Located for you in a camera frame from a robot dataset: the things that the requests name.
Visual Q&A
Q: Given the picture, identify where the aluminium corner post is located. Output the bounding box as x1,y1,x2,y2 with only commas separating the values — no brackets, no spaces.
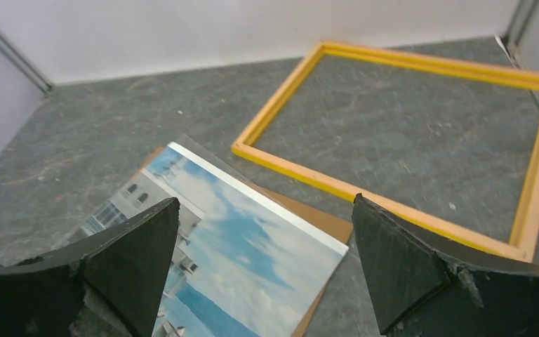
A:
0,31,54,93
501,0,539,48

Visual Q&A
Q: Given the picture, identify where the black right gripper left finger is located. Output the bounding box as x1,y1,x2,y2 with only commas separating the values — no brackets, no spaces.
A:
0,198,180,336

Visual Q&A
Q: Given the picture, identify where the aluminium corner post right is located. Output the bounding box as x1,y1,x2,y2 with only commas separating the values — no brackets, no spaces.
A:
501,0,539,48

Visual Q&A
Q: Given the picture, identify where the building and sky photo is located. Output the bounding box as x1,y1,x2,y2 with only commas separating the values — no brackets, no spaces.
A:
67,141,350,337

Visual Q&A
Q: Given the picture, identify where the yellow wooden picture frame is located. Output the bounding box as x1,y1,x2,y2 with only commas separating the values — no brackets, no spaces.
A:
231,40,539,263

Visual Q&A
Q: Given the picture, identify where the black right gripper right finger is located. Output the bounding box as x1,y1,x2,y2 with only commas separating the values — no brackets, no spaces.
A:
352,194,539,336

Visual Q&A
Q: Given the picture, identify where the aluminium corner post left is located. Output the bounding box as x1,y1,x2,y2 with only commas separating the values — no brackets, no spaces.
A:
0,31,54,93

